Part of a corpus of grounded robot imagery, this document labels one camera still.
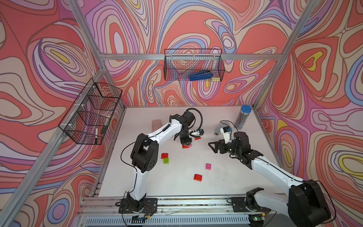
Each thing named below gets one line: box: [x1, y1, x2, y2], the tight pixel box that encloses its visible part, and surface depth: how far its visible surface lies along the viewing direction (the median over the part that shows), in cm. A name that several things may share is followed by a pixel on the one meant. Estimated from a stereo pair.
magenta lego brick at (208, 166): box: [205, 163, 213, 171], surface depth 88 cm
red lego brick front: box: [193, 173, 203, 183], surface depth 84 cm
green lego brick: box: [163, 157, 170, 165], surface depth 90 cm
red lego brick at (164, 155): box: [160, 152, 169, 159], surface depth 93 cm
